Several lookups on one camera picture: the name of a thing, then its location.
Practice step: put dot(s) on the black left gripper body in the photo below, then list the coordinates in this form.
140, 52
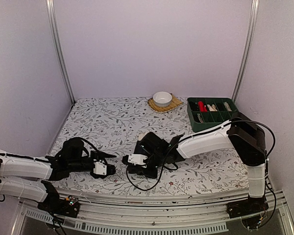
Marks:
93, 153

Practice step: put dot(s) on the green compartment organizer box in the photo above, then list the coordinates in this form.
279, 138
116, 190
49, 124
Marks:
204, 120

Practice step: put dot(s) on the left aluminium frame post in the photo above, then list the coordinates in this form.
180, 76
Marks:
58, 49

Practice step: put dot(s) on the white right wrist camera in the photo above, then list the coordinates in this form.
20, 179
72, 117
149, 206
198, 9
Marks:
135, 159

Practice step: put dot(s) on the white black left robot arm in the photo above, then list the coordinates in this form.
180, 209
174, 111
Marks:
31, 177

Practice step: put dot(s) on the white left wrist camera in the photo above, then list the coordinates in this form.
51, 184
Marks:
102, 170

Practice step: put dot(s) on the white ceramic bowl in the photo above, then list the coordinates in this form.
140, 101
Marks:
162, 99

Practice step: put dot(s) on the woven straw mat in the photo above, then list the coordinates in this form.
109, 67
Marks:
174, 104

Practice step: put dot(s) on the red rolled cloth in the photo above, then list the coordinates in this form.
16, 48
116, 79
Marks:
202, 106

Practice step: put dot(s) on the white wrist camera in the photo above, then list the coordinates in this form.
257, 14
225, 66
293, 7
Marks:
135, 159
102, 170

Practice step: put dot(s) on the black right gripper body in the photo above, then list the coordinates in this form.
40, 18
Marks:
158, 161

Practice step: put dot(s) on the aluminium frame post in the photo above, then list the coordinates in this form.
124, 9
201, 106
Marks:
248, 43
58, 49

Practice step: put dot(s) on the beige rolled cloth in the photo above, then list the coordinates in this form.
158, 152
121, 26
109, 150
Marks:
212, 108

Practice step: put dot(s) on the right aluminium frame post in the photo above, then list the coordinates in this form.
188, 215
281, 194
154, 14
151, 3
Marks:
248, 43

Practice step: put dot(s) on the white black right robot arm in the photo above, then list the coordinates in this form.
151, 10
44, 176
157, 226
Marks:
247, 137

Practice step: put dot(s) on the floral tablecloth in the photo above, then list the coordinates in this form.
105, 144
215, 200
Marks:
113, 126

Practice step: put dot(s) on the black striped underwear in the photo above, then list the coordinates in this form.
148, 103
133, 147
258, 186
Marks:
194, 106

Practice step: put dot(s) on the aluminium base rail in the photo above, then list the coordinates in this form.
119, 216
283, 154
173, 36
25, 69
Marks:
201, 214

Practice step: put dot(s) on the dark navy underwear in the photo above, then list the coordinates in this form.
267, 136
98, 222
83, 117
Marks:
142, 135

